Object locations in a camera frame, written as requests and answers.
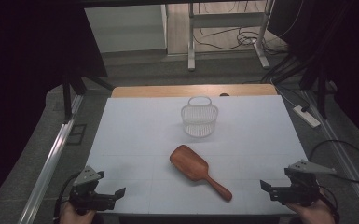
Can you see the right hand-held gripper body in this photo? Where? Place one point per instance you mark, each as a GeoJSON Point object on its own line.
{"type": "Point", "coordinates": [301, 191]}

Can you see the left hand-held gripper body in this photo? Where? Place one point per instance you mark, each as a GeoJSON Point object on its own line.
{"type": "Point", "coordinates": [85, 194]}

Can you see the wooden hairbrush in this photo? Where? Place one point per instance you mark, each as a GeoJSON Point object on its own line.
{"type": "Point", "coordinates": [189, 165]}

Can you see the person's left hand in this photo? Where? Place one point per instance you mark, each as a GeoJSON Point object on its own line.
{"type": "Point", "coordinates": [74, 216]}

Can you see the person's right hand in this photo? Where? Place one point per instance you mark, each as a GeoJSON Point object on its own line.
{"type": "Point", "coordinates": [315, 214]}

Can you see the black floor socket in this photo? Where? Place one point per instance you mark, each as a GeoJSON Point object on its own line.
{"type": "Point", "coordinates": [76, 134]}

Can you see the white foam board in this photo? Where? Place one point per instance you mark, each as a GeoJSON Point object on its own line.
{"type": "Point", "coordinates": [136, 140]}

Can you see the white power strip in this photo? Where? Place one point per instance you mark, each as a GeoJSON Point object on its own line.
{"type": "Point", "coordinates": [308, 118]}

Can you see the black plug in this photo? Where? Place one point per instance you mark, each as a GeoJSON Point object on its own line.
{"type": "Point", "coordinates": [305, 108]}

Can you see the black metal stand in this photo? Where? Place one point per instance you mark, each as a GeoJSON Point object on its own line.
{"type": "Point", "coordinates": [66, 99]}
{"type": "Point", "coordinates": [322, 93]}

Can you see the small dark object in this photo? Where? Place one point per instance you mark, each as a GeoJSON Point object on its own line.
{"type": "Point", "coordinates": [224, 94]}

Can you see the wooden table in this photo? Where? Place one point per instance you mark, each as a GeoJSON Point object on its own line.
{"type": "Point", "coordinates": [168, 91]}

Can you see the dark curtain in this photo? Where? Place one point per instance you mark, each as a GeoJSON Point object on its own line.
{"type": "Point", "coordinates": [18, 62]}
{"type": "Point", "coordinates": [354, 62]}

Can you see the white cabinet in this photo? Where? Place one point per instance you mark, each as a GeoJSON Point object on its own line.
{"type": "Point", "coordinates": [124, 28]}

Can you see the white desk frame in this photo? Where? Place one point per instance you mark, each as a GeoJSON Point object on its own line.
{"type": "Point", "coordinates": [191, 46]}

